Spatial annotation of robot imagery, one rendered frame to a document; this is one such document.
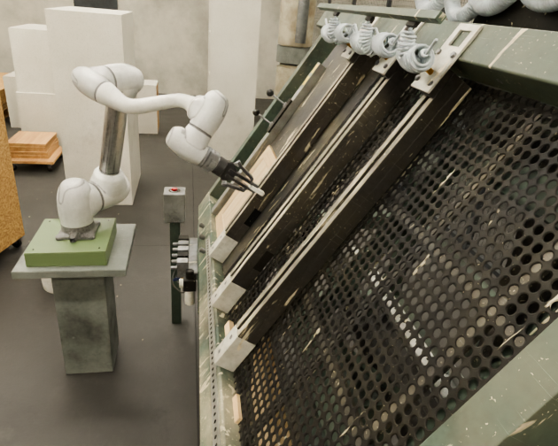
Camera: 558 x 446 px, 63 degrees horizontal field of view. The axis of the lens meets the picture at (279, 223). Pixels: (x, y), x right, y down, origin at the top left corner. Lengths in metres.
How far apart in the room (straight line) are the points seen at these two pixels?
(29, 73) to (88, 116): 1.98
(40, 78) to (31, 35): 0.48
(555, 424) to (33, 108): 6.27
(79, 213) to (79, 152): 2.37
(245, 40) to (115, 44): 1.98
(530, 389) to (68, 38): 4.26
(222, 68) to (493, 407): 5.50
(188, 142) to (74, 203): 0.80
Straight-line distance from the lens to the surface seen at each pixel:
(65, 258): 2.38
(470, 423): 0.79
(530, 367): 0.76
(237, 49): 5.95
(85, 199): 2.39
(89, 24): 4.49
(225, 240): 2.02
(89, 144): 4.69
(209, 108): 1.79
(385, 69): 1.51
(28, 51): 6.45
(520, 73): 1.05
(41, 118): 6.54
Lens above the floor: 1.95
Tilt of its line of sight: 26 degrees down
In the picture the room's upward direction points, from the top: 5 degrees clockwise
